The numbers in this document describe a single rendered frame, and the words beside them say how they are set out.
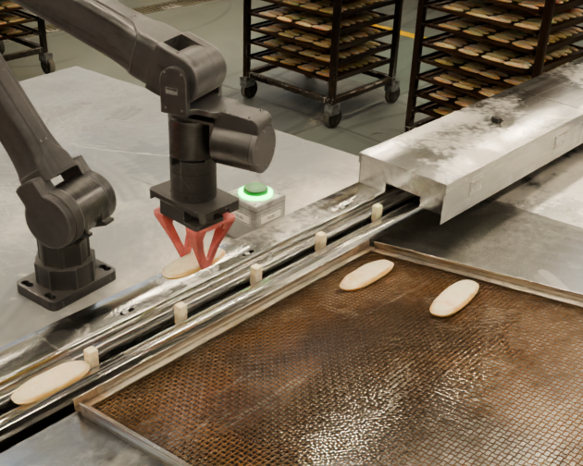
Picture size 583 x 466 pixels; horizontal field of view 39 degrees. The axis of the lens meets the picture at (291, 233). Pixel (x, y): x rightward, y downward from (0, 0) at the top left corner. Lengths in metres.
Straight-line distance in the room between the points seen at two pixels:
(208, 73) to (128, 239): 0.47
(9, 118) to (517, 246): 0.81
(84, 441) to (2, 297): 0.42
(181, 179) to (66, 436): 0.33
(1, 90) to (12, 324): 0.31
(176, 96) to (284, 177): 0.64
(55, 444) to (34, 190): 0.38
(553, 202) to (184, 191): 0.79
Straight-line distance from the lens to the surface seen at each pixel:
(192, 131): 0.98
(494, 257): 1.37
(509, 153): 1.51
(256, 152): 0.95
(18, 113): 1.16
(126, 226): 1.40
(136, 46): 0.98
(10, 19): 4.72
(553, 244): 1.44
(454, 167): 1.41
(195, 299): 1.15
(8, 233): 1.41
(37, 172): 1.15
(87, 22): 1.02
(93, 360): 1.04
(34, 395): 1.00
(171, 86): 0.96
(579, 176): 1.72
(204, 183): 1.01
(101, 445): 0.87
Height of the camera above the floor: 1.48
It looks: 29 degrees down
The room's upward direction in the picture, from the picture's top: 2 degrees clockwise
